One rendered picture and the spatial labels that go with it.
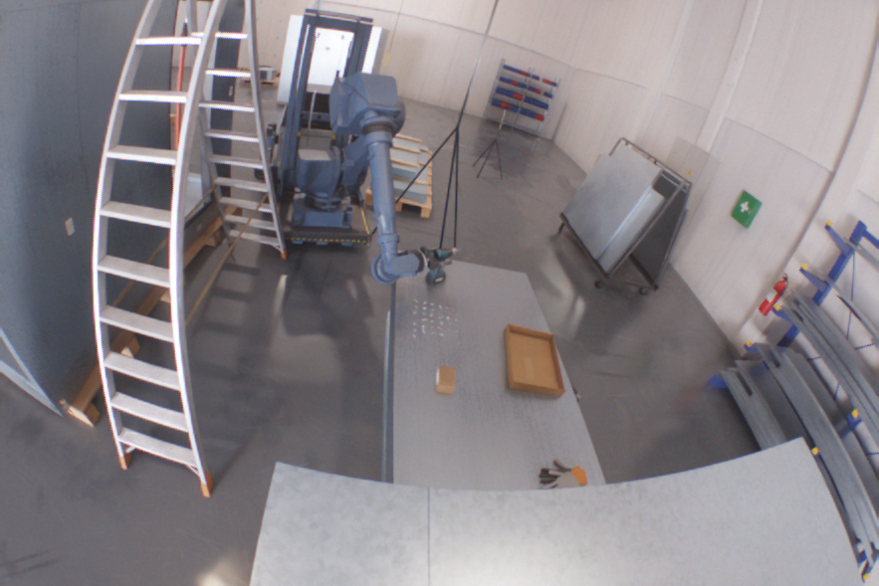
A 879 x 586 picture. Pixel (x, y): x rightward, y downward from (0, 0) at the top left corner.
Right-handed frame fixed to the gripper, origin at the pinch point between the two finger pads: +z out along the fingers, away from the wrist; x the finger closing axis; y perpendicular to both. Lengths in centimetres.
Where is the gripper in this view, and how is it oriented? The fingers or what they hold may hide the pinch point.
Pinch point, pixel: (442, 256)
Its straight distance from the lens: 216.8
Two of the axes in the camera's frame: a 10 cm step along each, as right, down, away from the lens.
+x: 6.0, 5.7, -5.7
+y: -2.6, 8.1, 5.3
